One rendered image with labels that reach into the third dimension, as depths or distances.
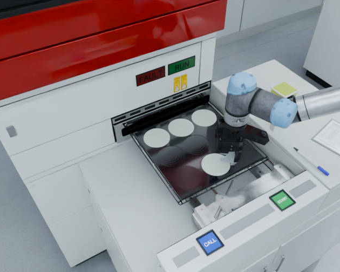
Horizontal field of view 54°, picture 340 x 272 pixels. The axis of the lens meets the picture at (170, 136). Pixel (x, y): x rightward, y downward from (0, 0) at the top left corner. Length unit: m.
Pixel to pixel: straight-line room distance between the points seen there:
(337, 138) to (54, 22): 0.97
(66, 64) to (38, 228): 1.39
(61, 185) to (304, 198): 0.89
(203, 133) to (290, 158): 0.33
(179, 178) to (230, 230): 0.27
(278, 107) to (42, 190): 0.92
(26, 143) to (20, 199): 1.20
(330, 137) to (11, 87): 1.03
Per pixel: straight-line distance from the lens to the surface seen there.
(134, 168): 1.26
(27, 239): 2.19
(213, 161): 1.18
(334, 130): 1.30
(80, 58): 1.00
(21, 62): 0.96
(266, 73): 1.50
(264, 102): 0.90
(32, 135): 1.17
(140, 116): 1.28
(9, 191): 2.44
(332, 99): 1.01
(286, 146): 1.19
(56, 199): 1.44
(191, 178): 1.12
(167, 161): 1.17
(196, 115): 1.34
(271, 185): 1.18
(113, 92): 1.17
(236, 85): 0.90
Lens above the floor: 1.80
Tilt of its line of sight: 46 degrees down
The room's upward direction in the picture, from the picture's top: 1 degrees counter-clockwise
